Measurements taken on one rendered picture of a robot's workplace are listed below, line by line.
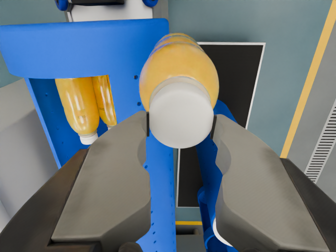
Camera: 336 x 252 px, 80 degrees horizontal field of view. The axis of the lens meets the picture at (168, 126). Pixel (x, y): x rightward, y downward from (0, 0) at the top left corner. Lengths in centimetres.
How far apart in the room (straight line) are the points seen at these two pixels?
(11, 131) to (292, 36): 164
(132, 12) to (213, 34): 101
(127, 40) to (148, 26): 4
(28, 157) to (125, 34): 63
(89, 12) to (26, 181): 57
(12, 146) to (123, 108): 51
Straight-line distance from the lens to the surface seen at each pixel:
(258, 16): 160
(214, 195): 81
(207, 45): 138
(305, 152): 222
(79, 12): 61
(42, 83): 52
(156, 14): 57
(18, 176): 81
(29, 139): 83
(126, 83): 31
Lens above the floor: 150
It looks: 62 degrees down
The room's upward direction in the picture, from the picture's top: 179 degrees counter-clockwise
